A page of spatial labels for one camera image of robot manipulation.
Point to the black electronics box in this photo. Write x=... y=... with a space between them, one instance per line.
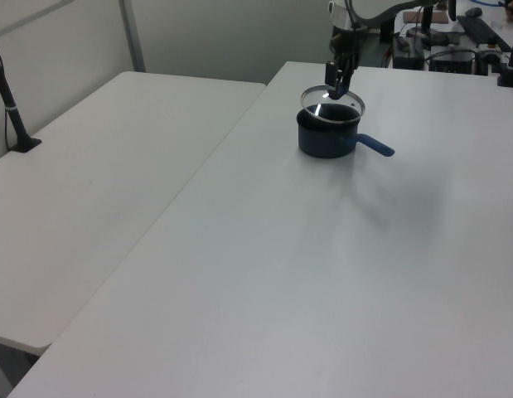
x=407 y=54

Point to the white side table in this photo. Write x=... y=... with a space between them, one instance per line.
x=86 y=174

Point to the dark computer mouse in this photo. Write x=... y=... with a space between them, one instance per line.
x=473 y=12

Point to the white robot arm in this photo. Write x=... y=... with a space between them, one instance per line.
x=376 y=12

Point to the black post on round base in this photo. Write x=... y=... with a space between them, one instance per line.
x=427 y=25

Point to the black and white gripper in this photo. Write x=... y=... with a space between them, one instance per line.
x=346 y=54

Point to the black keyboard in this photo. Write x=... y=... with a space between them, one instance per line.
x=484 y=31

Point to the black camera stand clamp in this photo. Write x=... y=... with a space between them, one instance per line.
x=509 y=74

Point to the grey metal partition post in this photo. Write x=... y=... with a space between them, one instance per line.
x=134 y=37

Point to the grey control unit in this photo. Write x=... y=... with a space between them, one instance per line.
x=457 y=60

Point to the glass lid with blue knob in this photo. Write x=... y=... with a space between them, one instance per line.
x=351 y=105

